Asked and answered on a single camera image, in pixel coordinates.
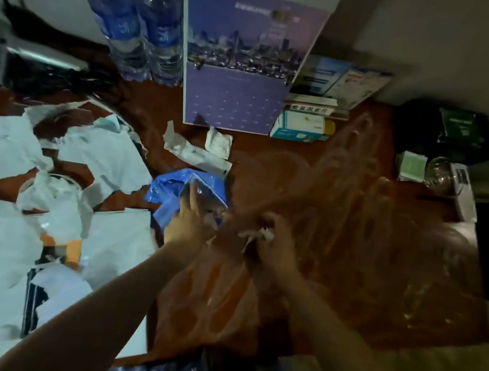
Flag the reddish wooden desk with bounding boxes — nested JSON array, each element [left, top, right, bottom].
[[0, 49, 489, 371]]

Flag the person's right hand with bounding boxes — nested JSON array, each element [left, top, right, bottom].
[[245, 210, 312, 283]]

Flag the person's left hand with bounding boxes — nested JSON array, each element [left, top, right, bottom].
[[162, 177, 228, 255]]

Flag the person's right forearm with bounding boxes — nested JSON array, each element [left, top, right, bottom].
[[266, 270, 466, 371]]

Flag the white remote control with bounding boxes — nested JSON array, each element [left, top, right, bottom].
[[444, 162, 486, 224]]

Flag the small teal box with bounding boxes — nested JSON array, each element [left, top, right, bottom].
[[269, 106, 337, 147]]

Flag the blue plastic wrapper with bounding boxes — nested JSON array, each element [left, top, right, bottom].
[[141, 163, 233, 238]]

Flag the silver hair dryer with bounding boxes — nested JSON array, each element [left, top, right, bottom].
[[0, 0, 104, 106]]

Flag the person's left forearm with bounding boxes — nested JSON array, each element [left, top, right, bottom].
[[0, 216, 194, 371]]

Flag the clear glass ashtray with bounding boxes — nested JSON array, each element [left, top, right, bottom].
[[422, 154, 460, 197]]

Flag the white paper scrap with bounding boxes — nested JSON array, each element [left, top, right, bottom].
[[235, 223, 276, 259]]

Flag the small green white packet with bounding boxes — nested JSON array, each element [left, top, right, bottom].
[[396, 150, 430, 184]]

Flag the purple desk calendar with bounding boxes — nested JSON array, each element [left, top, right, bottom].
[[161, 0, 349, 146]]

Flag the white paper scraps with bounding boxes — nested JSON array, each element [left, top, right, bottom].
[[0, 85, 239, 371]]

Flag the small white box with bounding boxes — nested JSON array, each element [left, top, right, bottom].
[[284, 92, 339, 118]]

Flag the black tissue box green label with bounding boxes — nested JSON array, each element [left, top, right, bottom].
[[389, 96, 489, 168]]

